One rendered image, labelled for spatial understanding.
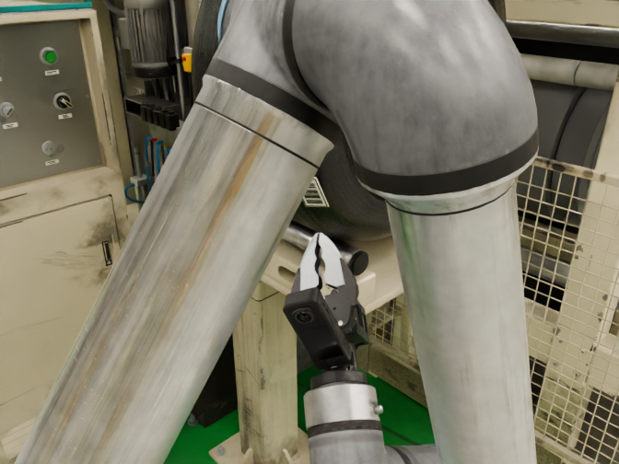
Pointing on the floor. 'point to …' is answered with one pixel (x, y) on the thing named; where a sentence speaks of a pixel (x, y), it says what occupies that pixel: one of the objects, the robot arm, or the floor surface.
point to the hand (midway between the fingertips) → (318, 239)
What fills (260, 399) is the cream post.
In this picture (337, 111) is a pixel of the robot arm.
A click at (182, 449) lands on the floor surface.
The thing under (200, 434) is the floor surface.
